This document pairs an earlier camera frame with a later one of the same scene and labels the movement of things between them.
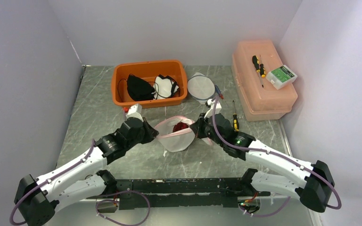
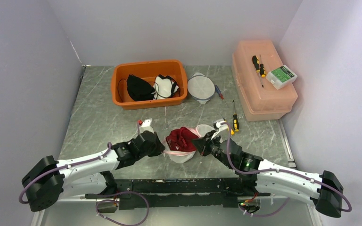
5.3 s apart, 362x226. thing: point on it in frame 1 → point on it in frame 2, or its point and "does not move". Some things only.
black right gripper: [196, 129] → [203, 143]
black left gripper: [151, 132] → [158, 149]
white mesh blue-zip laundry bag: [201, 87] does not move
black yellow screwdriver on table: [236, 127] does not move
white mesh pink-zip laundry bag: [175, 134] → [182, 157]
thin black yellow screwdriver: [263, 72] does not move
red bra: [179, 126] → [181, 140]
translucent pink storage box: [260, 100] does not move
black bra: [139, 89] does not move
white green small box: [281, 76] does not move
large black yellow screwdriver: [256, 62] does not move
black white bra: [164, 86] does not move
